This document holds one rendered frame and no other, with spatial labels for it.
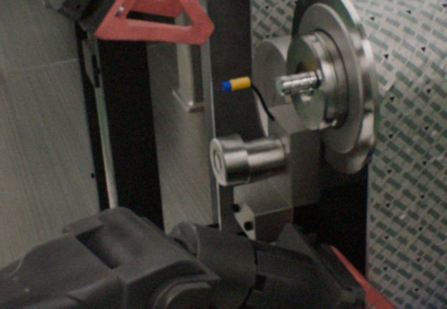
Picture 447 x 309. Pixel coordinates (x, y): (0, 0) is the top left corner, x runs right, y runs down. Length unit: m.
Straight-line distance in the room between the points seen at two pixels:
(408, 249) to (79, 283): 0.29
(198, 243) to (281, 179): 0.15
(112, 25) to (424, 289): 0.35
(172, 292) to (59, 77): 1.09
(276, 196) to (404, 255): 0.12
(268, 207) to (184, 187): 0.51
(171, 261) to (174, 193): 0.67
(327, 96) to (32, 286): 0.25
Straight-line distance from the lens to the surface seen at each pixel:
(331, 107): 0.66
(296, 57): 0.69
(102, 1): 0.54
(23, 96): 1.57
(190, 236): 0.64
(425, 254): 0.74
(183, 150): 1.33
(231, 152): 0.71
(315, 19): 0.70
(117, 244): 0.58
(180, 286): 0.57
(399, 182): 0.69
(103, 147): 1.09
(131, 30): 0.56
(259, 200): 0.76
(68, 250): 0.57
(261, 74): 0.87
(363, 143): 0.66
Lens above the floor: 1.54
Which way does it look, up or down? 28 degrees down
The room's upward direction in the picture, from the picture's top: 3 degrees counter-clockwise
